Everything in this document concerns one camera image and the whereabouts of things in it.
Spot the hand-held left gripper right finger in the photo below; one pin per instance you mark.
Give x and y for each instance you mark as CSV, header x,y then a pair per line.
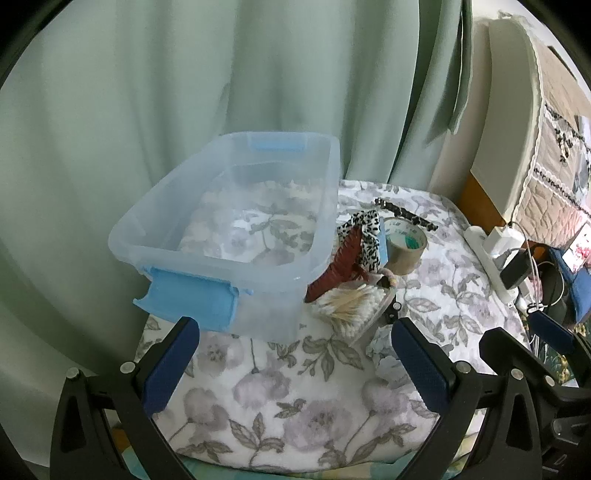
x,y
415,364

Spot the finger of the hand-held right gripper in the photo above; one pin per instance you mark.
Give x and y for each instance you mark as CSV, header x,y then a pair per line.
x,y
551,327
505,350

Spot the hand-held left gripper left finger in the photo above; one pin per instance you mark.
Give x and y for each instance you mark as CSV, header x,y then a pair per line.
x,y
171,364

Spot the clear plastic container blue latches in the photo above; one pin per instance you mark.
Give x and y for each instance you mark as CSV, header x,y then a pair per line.
x,y
184,300

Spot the cotton swab box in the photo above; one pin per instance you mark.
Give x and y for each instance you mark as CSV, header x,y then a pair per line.
x,y
346,307

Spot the clear packing tape roll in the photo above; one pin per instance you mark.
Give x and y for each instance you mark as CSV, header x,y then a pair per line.
x,y
406,258

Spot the blue card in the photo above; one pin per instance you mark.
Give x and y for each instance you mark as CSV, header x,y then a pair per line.
x,y
382,249

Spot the reddish brown hair claw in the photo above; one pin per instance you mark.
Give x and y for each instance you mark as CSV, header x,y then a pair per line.
x,y
344,258

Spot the black white leopard scrunchie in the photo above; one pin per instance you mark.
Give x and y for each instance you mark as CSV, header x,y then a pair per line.
x,y
369,235

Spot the dark round pot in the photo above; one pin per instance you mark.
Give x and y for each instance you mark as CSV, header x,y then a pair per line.
x,y
551,286

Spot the blue cloth bag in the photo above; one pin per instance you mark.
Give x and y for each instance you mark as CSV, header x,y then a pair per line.
x,y
572,277

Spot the black power adapter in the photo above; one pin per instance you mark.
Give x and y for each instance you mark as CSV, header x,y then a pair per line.
x,y
517,270

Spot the white charger plug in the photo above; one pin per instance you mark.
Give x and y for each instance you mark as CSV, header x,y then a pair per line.
x,y
503,240

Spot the white power strip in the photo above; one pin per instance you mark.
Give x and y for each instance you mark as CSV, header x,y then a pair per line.
x,y
480,244

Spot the floral blanket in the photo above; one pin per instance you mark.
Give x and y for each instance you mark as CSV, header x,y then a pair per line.
x,y
277,392

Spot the black beaded hair clip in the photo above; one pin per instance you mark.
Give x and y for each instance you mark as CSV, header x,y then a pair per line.
x,y
406,213

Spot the green curtain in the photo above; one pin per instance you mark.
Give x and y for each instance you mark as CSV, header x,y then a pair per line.
x,y
184,92

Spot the wooden bed frame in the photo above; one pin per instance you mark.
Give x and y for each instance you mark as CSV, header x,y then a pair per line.
x,y
480,203

